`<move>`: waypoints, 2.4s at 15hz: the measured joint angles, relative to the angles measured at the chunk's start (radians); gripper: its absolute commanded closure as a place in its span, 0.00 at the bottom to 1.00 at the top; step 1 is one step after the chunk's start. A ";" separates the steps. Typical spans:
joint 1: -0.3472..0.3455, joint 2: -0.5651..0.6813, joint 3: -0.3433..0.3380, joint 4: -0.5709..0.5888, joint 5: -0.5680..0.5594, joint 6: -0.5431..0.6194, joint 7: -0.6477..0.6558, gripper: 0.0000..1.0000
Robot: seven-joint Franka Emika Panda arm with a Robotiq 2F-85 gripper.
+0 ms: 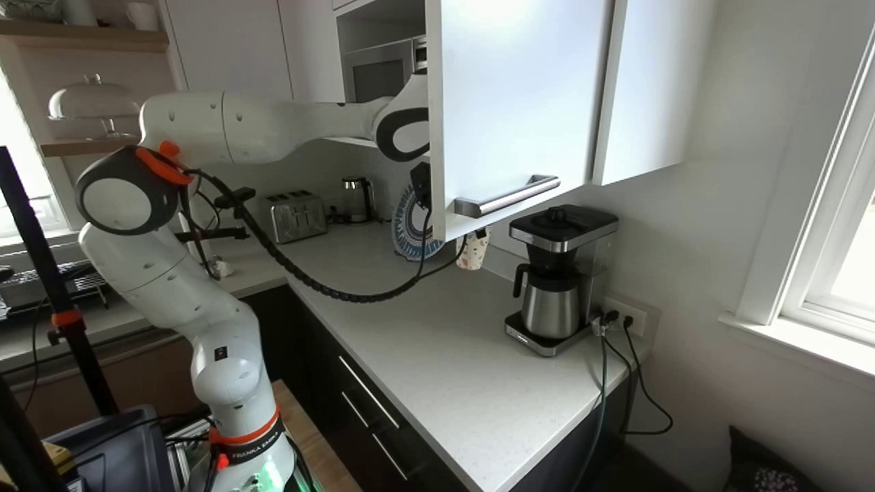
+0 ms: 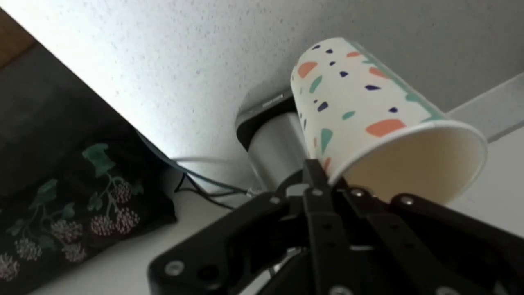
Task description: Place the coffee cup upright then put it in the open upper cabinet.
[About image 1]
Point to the dark lower cabinet with drawers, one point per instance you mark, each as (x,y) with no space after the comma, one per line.
(318,383)

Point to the white closed cabinet door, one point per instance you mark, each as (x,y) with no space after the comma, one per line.
(658,91)

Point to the white wall power outlet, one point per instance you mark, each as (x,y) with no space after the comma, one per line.
(633,319)

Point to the wooden wall shelf board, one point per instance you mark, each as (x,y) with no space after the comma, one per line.
(71,147)
(83,38)

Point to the silver toaster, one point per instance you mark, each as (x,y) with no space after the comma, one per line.
(297,219)

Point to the silver microwave oven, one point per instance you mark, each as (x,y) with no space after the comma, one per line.
(372,72)

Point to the glass cake dome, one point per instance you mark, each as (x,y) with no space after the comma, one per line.
(90,96)

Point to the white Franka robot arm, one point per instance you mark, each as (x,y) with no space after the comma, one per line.
(228,124)

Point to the white wall cabinet unit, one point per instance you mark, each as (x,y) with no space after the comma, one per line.
(228,46)

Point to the confetti print paper cup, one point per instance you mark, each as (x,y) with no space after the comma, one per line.
(470,256)

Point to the small black countertop appliance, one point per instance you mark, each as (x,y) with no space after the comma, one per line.
(355,204)

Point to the dark blue plastic crate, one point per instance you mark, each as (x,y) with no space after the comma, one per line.
(109,454)

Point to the white open cabinet door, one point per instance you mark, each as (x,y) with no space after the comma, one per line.
(519,91)

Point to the black tripod with orange clamp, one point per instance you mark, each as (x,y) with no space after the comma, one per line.
(64,322)

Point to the window with white frame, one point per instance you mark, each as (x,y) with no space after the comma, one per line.
(849,275)

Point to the dark sofa with green-patterned cushions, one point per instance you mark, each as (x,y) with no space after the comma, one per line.
(766,468)

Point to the white upper cabinet carcass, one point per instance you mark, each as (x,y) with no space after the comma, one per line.
(314,38)

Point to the blue and white decorative plate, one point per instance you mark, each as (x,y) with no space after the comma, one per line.
(406,240)

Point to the steel and black coffee maker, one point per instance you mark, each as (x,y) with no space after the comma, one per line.
(550,309)

